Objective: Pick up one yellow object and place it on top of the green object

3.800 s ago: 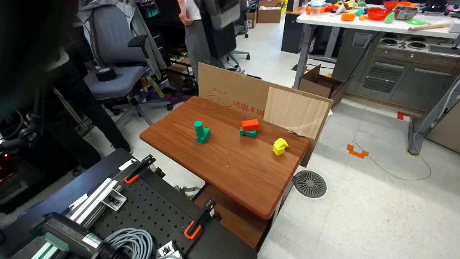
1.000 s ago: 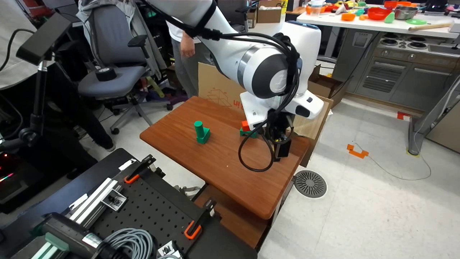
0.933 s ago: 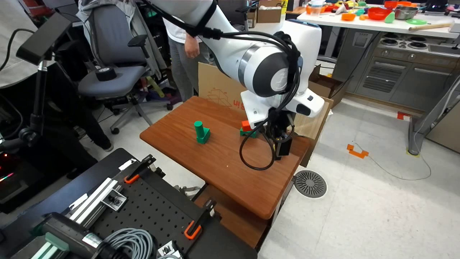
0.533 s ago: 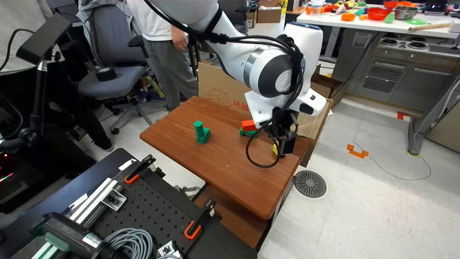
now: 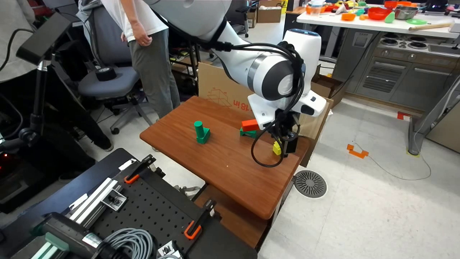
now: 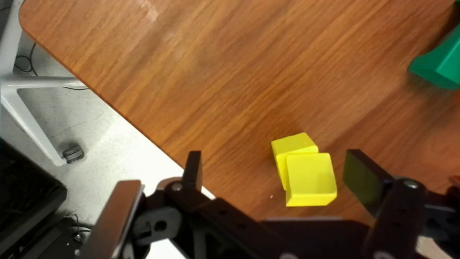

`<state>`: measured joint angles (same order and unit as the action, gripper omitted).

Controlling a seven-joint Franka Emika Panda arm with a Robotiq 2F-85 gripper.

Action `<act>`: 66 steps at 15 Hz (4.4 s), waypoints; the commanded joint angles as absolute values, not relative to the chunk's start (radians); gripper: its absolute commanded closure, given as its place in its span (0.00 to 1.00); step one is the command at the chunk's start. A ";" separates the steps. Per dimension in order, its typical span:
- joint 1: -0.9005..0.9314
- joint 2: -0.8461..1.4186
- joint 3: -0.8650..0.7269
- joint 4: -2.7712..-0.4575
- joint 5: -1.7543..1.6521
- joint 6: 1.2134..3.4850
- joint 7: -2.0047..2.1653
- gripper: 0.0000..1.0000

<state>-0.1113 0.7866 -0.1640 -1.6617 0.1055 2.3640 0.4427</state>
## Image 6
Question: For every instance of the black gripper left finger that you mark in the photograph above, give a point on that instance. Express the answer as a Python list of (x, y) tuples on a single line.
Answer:
[(193, 170)]

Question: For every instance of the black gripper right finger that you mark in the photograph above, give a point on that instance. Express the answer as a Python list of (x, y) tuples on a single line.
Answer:
[(366, 180)]

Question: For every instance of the yellow cube block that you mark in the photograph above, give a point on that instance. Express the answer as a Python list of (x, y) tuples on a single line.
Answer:
[(293, 144), (310, 179)]

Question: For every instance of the small black floor foot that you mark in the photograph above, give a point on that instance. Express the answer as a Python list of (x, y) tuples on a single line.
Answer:
[(72, 153)]

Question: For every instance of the small green block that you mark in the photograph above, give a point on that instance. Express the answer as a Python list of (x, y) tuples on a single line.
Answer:
[(438, 65)]

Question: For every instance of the white table leg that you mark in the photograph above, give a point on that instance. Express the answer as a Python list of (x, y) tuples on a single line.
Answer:
[(33, 110)]

